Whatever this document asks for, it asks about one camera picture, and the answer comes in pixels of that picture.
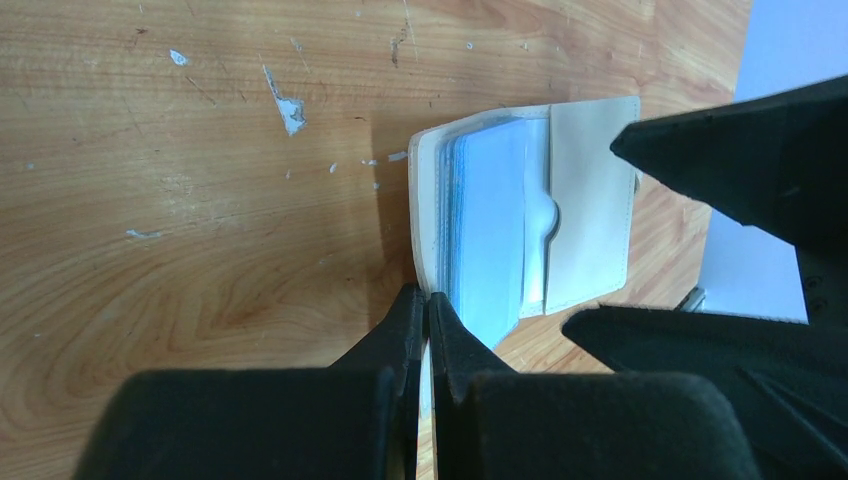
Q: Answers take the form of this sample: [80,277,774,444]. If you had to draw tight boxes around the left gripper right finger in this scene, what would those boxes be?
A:
[429,293,761,479]

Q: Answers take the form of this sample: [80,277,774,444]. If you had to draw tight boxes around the beige leather card holder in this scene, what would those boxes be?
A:
[407,96,642,348]

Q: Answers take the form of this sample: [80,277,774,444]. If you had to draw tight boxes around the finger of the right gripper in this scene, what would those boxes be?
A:
[562,306,847,479]
[610,76,847,249]

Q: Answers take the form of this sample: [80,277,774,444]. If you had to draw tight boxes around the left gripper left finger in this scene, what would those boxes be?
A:
[74,284,426,479]

